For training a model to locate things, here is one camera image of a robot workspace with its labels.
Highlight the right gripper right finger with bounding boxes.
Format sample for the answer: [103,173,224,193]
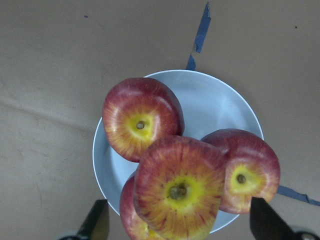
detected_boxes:
[249,197,320,240]

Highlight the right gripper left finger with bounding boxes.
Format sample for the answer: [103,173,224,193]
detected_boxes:
[76,199,110,240]

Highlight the red yellow apple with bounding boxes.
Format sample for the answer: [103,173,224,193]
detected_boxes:
[133,136,225,240]

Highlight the red apple plate front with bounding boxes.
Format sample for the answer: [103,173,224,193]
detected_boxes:
[119,174,164,240]

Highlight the red apple plate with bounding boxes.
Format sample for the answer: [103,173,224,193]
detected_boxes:
[202,128,281,214]
[102,77,185,163]
[119,174,164,240]

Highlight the red apple plate right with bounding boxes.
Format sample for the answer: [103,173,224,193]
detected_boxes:
[202,128,281,214]

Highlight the red apple plate left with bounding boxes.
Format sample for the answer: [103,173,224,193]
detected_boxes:
[102,77,185,163]

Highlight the light blue plate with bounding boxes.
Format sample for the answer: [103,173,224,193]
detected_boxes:
[92,69,265,235]

